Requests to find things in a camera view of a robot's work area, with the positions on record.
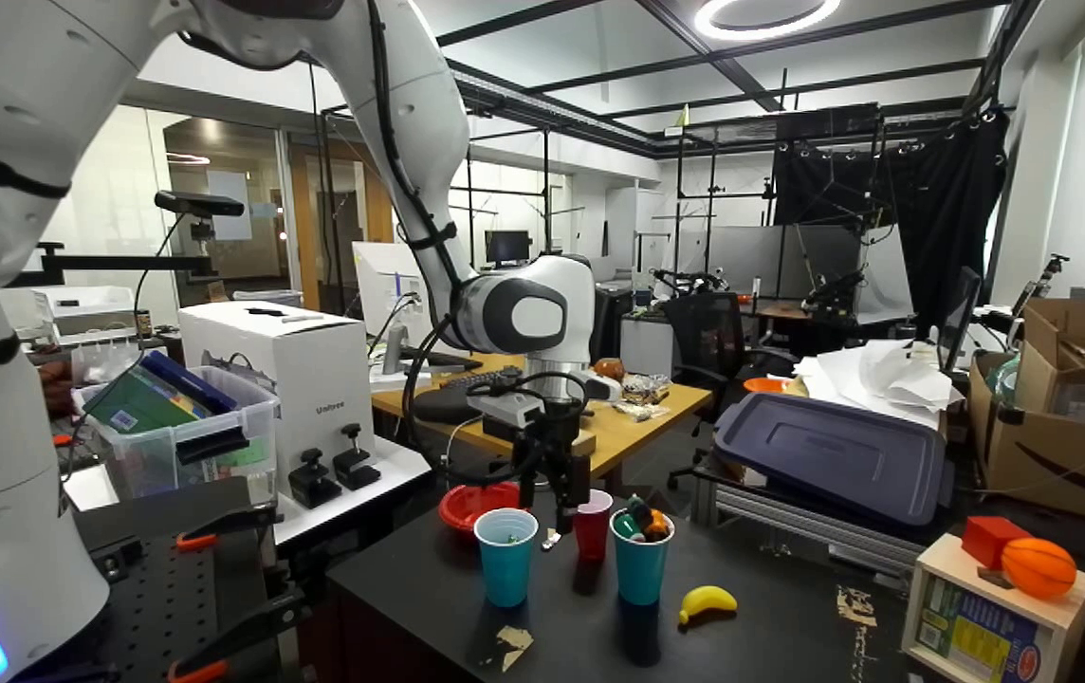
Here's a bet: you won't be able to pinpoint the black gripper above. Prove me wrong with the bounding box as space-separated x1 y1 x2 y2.
514 397 601 536

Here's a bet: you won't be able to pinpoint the teal plastic cup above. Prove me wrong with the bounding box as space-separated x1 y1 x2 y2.
471 505 543 616
606 505 679 611

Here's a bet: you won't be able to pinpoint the red plastic cup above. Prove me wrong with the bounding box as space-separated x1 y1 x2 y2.
564 488 620 571

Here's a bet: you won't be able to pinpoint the red plastic bowl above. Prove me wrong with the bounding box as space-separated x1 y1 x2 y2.
437 477 526 540

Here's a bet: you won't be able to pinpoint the colourful small toys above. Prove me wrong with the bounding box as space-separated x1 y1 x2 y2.
615 493 677 545

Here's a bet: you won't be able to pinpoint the wooden desk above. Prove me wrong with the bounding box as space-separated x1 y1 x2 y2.
368 349 716 488

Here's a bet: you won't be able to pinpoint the clear glass jar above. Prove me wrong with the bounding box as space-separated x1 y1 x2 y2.
611 372 677 423

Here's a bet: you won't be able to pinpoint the tan tape patch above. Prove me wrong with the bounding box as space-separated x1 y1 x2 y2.
488 624 540 677
836 579 886 633

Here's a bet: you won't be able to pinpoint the yellow toy banana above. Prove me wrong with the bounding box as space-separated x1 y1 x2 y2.
677 579 744 629

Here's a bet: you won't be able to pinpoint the white side table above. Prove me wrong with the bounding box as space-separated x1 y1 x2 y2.
62 433 444 550

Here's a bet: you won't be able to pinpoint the black mesh office chair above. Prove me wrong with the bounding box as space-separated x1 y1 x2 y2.
662 282 760 397

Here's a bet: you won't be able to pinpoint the black toggle clamp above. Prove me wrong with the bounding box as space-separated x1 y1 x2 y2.
329 423 387 493
284 447 344 511

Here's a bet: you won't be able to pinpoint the dark blue bin lid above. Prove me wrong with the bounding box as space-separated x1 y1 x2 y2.
711 391 961 531

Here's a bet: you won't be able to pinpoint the white-backed computer monitor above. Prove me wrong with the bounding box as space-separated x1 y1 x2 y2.
348 240 437 380

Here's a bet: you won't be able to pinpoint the white cardboard product box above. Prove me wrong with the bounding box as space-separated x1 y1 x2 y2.
175 301 380 502

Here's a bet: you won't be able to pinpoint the white crumpled paper pile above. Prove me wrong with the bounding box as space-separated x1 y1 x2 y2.
793 337 961 430

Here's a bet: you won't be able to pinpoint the clear plastic storage bin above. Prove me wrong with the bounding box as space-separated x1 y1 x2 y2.
77 354 284 505

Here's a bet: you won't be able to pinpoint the blue book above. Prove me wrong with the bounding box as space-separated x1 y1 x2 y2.
136 349 243 419

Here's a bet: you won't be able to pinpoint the red toy block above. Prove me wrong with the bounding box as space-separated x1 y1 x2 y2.
961 511 1031 572

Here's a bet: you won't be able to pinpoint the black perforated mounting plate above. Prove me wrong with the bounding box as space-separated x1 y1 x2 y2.
65 476 308 683

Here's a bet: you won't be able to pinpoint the wooden shape sorter box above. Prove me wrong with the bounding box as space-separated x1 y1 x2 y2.
901 529 1085 683

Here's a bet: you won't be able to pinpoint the green book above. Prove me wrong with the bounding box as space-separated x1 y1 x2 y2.
84 363 201 438

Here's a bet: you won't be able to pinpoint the orange toy pumpkin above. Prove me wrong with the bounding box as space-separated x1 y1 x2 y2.
999 536 1083 605

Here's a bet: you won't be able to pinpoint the black hanging curtain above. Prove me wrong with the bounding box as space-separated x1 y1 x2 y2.
770 106 1012 343

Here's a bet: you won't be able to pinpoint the open cardboard box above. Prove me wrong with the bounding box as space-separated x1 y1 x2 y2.
969 297 1085 529

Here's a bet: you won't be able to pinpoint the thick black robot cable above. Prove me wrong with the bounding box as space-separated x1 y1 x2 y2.
366 0 597 447

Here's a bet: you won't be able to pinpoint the aluminium frame rail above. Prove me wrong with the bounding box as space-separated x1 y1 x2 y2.
711 486 930 579

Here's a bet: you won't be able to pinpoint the orange-handled clamp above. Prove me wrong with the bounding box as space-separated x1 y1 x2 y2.
172 505 281 558
169 587 308 683

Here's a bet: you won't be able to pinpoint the black camera on boom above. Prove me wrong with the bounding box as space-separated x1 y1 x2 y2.
7 186 249 291

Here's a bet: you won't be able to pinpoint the ring ceiling light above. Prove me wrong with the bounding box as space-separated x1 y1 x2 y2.
691 0 846 51

